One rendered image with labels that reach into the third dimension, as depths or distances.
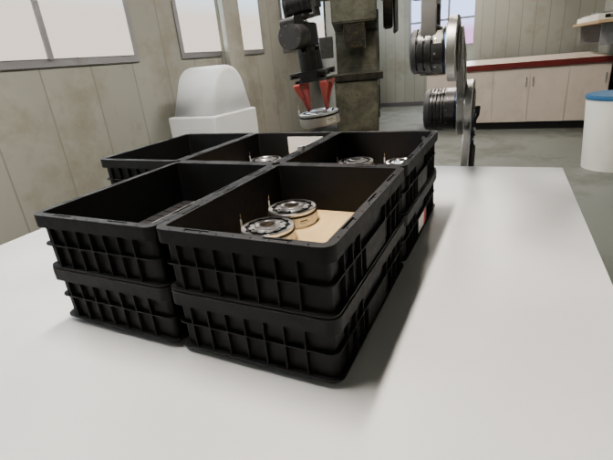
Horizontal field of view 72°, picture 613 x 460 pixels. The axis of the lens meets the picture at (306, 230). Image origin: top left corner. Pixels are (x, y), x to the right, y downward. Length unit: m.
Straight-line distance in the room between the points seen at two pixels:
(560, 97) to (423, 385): 5.96
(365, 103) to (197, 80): 3.26
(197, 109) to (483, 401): 3.35
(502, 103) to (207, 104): 4.14
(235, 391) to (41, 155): 2.76
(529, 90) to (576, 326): 5.71
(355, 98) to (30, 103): 4.40
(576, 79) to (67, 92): 5.58
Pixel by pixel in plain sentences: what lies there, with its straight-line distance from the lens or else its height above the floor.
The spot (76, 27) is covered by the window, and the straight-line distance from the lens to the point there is 3.56.
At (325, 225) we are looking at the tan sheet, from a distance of 0.86.
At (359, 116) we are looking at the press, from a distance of 6.49.
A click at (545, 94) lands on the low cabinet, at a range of 6.46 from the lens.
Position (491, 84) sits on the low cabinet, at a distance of 6.42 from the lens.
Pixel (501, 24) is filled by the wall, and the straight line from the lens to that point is 8.44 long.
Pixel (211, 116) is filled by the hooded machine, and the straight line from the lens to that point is 3.59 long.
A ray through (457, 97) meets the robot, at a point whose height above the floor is 0.94.
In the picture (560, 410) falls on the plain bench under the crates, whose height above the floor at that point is 0.70.
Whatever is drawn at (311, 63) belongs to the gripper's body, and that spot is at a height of 1.14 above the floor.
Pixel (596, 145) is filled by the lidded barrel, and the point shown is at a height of 0.23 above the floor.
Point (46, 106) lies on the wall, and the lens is 3.33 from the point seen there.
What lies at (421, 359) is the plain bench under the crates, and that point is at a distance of 0.71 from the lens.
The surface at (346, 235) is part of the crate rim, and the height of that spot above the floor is 0.93.
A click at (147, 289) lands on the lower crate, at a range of 0.76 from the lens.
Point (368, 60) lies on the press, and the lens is 6.92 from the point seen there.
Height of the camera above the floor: 1.15
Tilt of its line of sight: 22 degrees down
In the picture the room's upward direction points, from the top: 6 degrees counter-clockwise
